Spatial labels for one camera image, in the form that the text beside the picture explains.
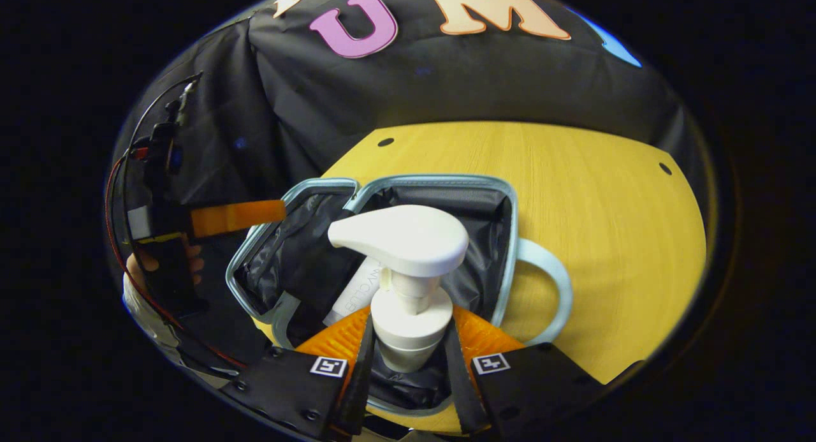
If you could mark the white tube bottle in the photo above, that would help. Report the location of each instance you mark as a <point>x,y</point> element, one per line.
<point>354,295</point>

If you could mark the black backdrop cloth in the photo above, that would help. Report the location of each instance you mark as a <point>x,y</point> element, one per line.
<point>446,78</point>

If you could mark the white pump bottle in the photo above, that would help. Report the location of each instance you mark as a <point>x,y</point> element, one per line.
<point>401,238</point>

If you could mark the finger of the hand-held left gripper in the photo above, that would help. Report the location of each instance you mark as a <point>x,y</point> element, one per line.
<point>236,217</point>

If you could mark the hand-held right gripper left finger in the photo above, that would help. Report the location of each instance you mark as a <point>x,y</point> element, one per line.
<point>362,378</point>

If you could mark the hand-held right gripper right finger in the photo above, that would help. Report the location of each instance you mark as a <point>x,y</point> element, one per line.
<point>462,391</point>

